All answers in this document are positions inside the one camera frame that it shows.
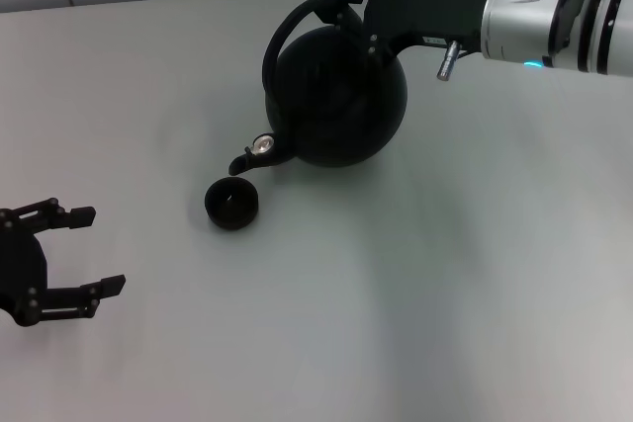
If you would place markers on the white and silver right arm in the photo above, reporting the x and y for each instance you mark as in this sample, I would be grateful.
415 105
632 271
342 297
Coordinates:
618 31

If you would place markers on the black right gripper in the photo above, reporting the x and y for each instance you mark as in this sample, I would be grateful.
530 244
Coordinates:
435 12

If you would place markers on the small dark teacup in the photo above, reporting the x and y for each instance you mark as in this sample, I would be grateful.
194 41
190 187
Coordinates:
231 209

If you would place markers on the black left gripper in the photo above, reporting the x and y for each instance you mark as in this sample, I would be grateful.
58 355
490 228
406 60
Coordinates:
22 269

